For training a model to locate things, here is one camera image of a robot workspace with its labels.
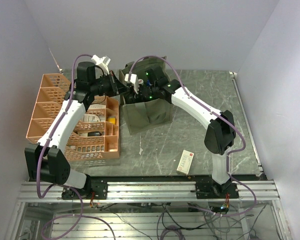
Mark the white medicine box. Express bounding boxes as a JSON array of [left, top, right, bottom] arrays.
[[176, 150, 194, 175]]

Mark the orange plastic organizer basket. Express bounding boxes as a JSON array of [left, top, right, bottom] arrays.
[[25, 72, 121, 162]]

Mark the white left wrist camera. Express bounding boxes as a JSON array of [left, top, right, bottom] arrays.
[[91, 55, 111, 74]]

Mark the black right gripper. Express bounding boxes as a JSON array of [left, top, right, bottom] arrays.
[[129, 83, 158, 112]]

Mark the green canvas tote bag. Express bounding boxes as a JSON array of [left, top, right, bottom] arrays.
[[118, 56, 172, 135]]

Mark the aluminium rail frame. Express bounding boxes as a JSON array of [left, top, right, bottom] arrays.
[[5, 180, 292, 240]]

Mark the yellow grey small object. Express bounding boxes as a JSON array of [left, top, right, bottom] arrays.
[[107, 116, 117, 125]]

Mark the white printed box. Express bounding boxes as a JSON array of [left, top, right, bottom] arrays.
[[88, 103, 107, 111]]

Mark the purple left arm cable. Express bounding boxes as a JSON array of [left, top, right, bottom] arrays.
[[36, 53, 117, 240]]

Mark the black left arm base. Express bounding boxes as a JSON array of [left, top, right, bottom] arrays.
[[61, 177, 108, 200]]

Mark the white printed packet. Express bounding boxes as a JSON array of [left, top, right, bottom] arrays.
[[80, 114, 106, 123]]

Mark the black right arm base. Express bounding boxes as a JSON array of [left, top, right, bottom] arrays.
[[191, 180, 239, 199]]

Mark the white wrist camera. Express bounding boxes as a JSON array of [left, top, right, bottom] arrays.
[[91, 55, 111, 74], [124, 73, 139, 94]]

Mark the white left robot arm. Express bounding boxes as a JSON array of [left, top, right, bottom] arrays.
[[24, 55, 126, 199]]

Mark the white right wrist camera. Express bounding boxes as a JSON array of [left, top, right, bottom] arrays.
[[124, 73, 139, 94]]

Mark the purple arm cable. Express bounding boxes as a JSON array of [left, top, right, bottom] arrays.
[[36, 53, 117, 240], [128, 54, 258, 240]]

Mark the black device in basket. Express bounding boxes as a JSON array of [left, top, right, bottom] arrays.
[[87, 131, 103, 137]]

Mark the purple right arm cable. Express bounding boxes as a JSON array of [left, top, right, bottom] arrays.
[[128, 54, 258, 240]]

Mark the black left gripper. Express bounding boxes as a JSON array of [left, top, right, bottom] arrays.
[[90, 70, 130, 98]]

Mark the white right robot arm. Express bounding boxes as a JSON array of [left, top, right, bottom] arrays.
[[124, 68, 237, 198]]

